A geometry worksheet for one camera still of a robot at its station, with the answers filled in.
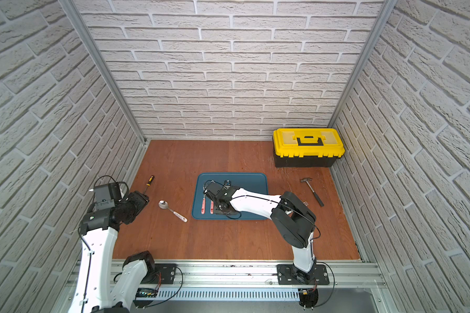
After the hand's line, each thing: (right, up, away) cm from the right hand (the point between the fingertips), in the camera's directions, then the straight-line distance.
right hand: (223, 208), depth 88 cm
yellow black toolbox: (+39, +29, +6) cm, 49 cm away
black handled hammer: (+43, +12, +12) cm, 46 cm away
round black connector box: (+33, -29, -18) cm, 48 cm away
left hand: (-32, +8, -13) cm, 35 cm away
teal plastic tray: (+16, +10, +16) cm, 25 cm away
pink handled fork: (-10, -1, +1) cm, 10 cm away
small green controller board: (-28, -28, -17) cm, 43 cm away
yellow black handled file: (-40, +12, +12) cm, 43 cm away
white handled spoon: (-29, +1, +3) cm, 30 cm away
